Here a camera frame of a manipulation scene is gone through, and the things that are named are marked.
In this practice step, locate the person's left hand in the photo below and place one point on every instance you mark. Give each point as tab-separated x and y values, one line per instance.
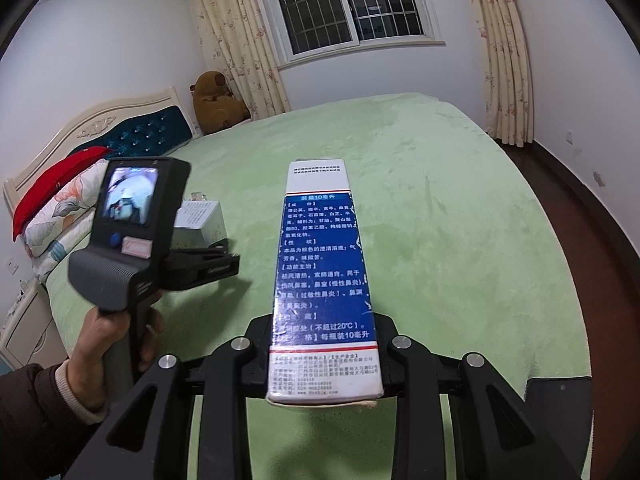
100	335

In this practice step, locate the floral pillow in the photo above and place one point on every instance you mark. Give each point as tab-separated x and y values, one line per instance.
55	230

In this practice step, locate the white nightstand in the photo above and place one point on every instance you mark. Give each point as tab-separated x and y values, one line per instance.
30	330

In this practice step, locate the brown teddy bear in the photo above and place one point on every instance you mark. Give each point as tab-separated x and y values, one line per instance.
215	105

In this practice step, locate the white wall outlet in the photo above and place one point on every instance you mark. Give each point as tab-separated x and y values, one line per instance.
12	267

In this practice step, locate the red pillow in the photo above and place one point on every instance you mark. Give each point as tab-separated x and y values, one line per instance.
55	175

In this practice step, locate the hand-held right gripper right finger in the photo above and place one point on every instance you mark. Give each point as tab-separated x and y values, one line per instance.
385	332

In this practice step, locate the blue white medicine box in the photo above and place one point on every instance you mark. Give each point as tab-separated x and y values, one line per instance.
322	260

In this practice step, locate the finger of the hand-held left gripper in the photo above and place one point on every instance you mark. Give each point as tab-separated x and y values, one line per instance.
200	251
215	269

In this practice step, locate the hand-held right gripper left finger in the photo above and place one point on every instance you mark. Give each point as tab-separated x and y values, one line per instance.
257	332

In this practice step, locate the floral cream curtain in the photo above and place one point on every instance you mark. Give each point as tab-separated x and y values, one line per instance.
235	35
505	50

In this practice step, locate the person's left forearm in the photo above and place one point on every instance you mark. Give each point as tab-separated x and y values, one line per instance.
30	410

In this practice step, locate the white blue tufted headboard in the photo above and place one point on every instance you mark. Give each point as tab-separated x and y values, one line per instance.
140	132

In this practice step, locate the barred window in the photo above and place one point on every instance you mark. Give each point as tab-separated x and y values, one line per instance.
320	10

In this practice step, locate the small white cardboard box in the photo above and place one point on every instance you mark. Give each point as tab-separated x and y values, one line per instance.
205	220

